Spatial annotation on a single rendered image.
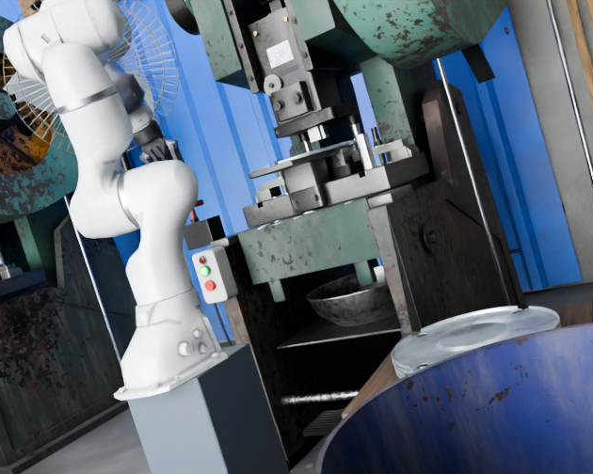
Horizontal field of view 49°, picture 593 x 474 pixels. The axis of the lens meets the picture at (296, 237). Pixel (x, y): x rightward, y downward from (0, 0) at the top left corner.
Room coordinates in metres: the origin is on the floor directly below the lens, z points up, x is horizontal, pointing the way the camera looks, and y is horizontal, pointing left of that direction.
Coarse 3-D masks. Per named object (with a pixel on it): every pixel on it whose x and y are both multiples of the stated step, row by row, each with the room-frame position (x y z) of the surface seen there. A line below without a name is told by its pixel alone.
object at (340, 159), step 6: (342, 150) 1.77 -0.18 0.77; (348, 150) 1.80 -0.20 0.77; (354, 150) 1.83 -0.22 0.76; (330, 156) 1.78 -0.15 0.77; (336, 156) 1.77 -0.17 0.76; (342, 156) 1.76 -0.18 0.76; (348, 156) 1.79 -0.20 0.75; (330, 162) 1.78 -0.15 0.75; (336, 162) 1.78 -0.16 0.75; (342, 162) 1.77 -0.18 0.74; (348, 162) 1.78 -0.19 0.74; (330, 168) 1.79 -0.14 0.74
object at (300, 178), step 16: (304, 160) 1.60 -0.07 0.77; (320, 160) 1.71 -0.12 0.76; (256, 176) 1.61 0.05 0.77; (288, 176) 1.71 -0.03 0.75; (304, 176) 1.68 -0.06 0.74; (320, 176) 1.69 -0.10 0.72; (288, 192) 1.72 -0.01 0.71; (304, 192) 1.69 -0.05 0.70; (320, 192) 1.67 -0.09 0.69; (304, 208) 1.70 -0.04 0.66
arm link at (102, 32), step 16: (48, 0) 1.30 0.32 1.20; (64, 0) 1.29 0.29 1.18; (80, 0) 1.21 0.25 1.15; (96, 0) 1.21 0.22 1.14; (64, 16) 1.19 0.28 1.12; (80, 16) 1.20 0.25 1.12; (96, 16) 1.20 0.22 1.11; (112, 16) 1.21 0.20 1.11; (64, 32) 1.19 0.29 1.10; (80, 32) 1.20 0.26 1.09; (96, 32) 1.21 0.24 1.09; (112, 32) 1.22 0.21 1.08; (96, 48) 1.23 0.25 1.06; (112, 48) 1.26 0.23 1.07
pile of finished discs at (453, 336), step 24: (480, 312) 1.25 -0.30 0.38; (504, 312) 1.21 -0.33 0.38; (528, 312) 1.16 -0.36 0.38; (552, 312) 1.12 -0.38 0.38; (408, 336) 1.23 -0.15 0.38; (432, 336) 1.20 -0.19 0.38; (456, 336) 1.14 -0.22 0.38; (480, 336) 1.09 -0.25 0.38; (504, 336) 1.07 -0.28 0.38; (408, 360) 1.10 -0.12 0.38; (432, 360) 1.06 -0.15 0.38
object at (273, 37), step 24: (264, 24) 1.78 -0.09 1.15; (288, 24) 1.75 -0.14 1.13; (264, 48) 1.79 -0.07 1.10; (288, 48) 1.76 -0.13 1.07; (264, 72) 1.81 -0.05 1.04; (288, 72) 1.77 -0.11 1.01; (312, 72) 1.74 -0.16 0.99; (288, 96) 1.75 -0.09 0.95; (312, 96) 1.74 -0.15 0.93; (336, 96) 1.82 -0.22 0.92; (288, 120) 1.79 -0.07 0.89
